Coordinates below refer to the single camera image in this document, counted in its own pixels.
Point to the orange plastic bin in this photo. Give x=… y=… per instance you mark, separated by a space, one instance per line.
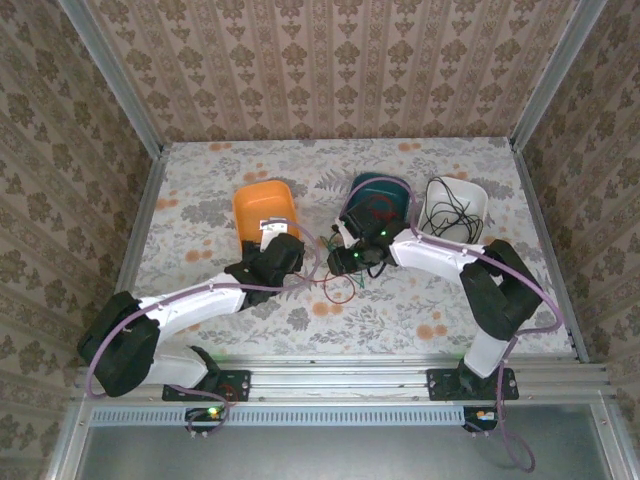
x=260 y=200

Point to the white plastic bin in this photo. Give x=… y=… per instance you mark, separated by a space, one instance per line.
x=475 y=197

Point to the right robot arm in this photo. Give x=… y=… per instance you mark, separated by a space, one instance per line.
x=500 y=290

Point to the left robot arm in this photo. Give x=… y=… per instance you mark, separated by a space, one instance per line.
x=195 y=305

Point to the teal plastic bin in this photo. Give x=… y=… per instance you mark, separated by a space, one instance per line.
x=380 y=182

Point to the small black controller board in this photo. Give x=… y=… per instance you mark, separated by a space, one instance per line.
x=482 y=416
x=200 y=416

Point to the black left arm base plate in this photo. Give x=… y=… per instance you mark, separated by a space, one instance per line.
x=235 y=385

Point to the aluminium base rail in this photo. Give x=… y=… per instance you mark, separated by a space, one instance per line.
x=340 y=380

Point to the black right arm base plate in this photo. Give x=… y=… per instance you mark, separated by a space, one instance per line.
x=442 y=385

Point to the aluminium frame post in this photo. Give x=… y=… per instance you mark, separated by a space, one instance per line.
x=550 y=75
x=115 y=75

